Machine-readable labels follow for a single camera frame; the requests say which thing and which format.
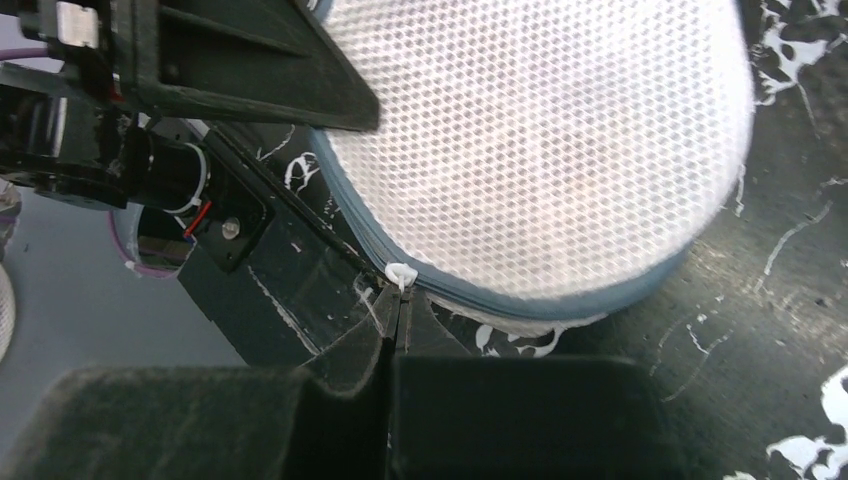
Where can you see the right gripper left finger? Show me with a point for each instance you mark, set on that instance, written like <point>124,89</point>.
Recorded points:
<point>325,419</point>

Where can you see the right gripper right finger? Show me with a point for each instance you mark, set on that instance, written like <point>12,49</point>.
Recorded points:
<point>456,416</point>

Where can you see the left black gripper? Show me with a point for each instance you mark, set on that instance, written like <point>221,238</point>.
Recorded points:
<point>73,98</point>

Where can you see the white mesh bag blue zipper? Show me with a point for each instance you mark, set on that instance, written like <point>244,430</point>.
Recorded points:
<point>539,163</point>

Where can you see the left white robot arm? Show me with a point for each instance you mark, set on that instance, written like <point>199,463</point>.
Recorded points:
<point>179,176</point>

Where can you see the black base frame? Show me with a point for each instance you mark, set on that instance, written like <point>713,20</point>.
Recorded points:
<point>305,283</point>

